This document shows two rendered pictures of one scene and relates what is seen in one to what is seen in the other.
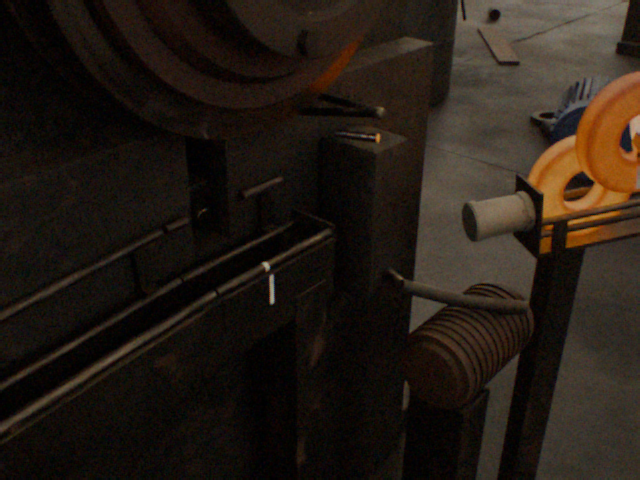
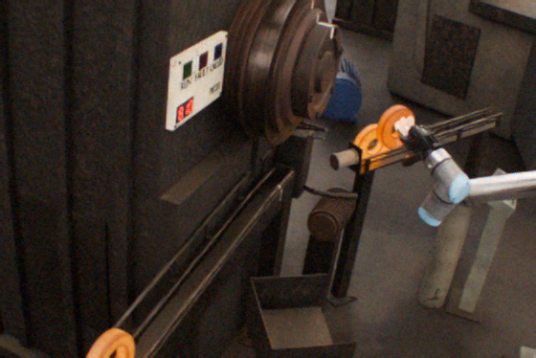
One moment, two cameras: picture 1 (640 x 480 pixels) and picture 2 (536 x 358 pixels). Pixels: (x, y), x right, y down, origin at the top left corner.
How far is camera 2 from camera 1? 141 cm
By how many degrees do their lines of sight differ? 19
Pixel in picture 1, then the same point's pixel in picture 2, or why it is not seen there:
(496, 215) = (345, 159)
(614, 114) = (390, 122)
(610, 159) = (389, 137)
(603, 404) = (368, 243)
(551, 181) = (364, 144)
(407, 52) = not seen: hidden behind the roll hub
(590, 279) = (350, 181)
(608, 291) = not seen: hidden behind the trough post
